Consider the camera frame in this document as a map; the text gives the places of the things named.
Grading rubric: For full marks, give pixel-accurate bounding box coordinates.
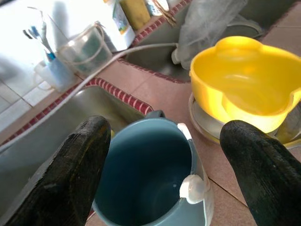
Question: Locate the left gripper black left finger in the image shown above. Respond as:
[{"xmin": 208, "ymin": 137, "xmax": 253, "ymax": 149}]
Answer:
[{"xmin": 4, "ymin": 115, "xmax": 111, "ymax": 226}]

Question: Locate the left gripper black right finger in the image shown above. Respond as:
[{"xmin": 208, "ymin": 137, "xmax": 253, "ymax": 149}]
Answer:
[{"xmin": 220, "ymin": 120, "xmax": 301, "ymax": 226}]

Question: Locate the steel bowl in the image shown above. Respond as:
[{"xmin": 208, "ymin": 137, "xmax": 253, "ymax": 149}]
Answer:
[{"xmin": 188, "ymin": 93, "xmax": 301, "ymax": 149}]

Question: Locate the blue plastic mug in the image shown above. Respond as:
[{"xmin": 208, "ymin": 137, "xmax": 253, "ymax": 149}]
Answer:
[{"xmin": 92, "ymin": 110, "xmax": 214, "ymax": 226}]

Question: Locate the yellow plastic bowl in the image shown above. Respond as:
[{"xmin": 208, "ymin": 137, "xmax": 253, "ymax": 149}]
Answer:
[{"xmin": 189, "ymin": 35, "xmax": 301, "ymax": 134}]

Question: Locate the steel sink basin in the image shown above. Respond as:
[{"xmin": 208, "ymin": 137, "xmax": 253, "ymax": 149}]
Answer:
[
  {"xmin": 0, "ymin": 86, "xmax": 146, "ymax": 212},
  {"xmin": 124, "ymin": 4, "xmax": 301, "ymax": 83}
]

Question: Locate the clear toothbrush cup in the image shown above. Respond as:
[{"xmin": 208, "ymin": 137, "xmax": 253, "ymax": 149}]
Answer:
[{"xmin": 34, "ymin": 56, "xmax": 76, "ymax": 92}]

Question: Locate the blue toothbrush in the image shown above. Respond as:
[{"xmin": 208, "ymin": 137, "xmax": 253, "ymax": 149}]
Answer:
[{"xmin": 30, "ymin": 25, "xmax": 56, "ymax": 62}]

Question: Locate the small clear plastic bucket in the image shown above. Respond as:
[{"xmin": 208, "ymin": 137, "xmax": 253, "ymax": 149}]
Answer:
[{"xmin": 57, "ymin": 21, "xmax": 113, "ymax": 76}]

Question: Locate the white toothbrush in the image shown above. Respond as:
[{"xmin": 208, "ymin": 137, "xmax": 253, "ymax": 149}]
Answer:
[{"xmin": 40, "ymin": 9, "xmax": 55, "ymax": 55}]

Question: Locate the round steel dish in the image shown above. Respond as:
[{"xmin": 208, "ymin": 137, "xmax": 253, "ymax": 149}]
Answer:
[{"xmin": 223, "ymin": 14, "xmax": 264, "ymax": 40}]

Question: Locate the white detergent bottle yellow cap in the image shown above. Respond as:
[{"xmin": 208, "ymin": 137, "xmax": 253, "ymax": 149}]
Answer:
[{"xmin": 103, "ymin": 0, "xmax": 136, "ymax": 52}]

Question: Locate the clear plastic bag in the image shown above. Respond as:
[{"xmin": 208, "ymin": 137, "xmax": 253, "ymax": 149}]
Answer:
[{"xmin": 171, "ymin": 0, "xmax": 250, "ymax": 70}]

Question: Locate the mustard yellow scrub block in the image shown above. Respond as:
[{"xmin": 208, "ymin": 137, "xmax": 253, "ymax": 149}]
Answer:
[{"xmin": 119, "ymin": 0, "xmax": 151, "ymax": 30}]

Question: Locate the brown twine strand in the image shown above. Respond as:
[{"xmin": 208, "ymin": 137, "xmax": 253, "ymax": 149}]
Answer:
[{"xmin": 152, "ymin": 0, "xmax": 177, "ymax": 26}]

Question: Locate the white printed bottle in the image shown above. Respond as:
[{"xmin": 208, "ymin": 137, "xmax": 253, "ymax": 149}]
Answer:
[{"xmin": 145, "ymin": 0, "xmax": 170, "ymax": 17}]

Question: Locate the white water hose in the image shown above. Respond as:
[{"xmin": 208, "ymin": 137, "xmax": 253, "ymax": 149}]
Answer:
[{"xmin": 0, "ymin": 42, "xmax": 179, "ymax": 153}]

